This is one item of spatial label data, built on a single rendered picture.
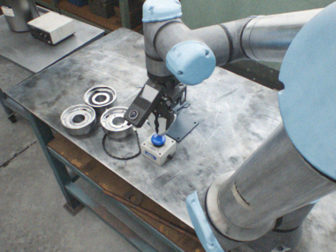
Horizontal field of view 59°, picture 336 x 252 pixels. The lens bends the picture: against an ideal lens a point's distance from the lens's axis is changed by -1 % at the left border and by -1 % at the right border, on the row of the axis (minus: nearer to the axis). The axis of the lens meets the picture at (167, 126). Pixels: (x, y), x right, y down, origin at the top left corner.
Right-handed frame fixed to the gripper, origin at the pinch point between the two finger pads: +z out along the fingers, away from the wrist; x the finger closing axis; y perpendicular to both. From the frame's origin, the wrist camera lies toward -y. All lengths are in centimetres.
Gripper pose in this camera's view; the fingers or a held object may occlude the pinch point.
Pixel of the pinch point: (158, 133)
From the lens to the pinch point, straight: 81.4
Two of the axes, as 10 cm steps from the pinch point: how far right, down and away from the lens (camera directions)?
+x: -7.8, -4.5, 4.3
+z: 0.0, 6.9, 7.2
